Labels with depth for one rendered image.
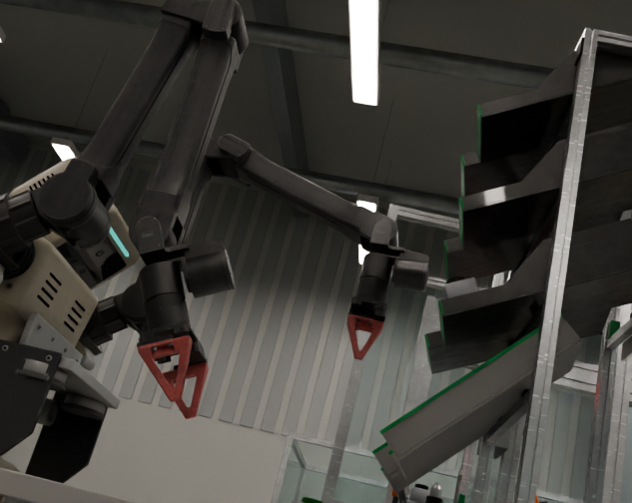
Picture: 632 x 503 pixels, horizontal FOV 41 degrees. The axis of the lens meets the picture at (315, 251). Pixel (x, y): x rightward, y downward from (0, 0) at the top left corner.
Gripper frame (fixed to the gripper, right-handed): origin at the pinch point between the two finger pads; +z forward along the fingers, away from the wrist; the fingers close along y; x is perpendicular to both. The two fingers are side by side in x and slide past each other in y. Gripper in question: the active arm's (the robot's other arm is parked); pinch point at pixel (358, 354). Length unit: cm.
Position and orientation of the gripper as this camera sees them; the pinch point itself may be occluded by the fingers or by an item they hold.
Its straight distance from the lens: 155.1
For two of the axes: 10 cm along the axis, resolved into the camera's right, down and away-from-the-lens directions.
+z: -2.1, 9.0, -3.9
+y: 0.0, 4.0, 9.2
